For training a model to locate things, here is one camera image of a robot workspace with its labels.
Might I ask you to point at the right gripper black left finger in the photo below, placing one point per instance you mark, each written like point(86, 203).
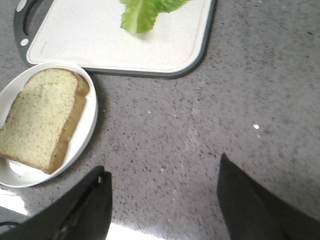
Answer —
point(83, 213)

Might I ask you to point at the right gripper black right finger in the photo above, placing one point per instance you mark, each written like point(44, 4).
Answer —
point(251, 212)

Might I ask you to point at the bread slice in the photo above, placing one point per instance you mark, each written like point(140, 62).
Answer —
point(71, 123)
point(36, 118)

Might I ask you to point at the green lettuce leaf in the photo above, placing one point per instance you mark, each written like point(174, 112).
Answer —
point(139, 16)

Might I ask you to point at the white round plate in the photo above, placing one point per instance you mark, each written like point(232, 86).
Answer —
point(17, 175)

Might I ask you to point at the white cutting board grey rim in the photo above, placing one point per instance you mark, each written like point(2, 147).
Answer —
point(88, 33)

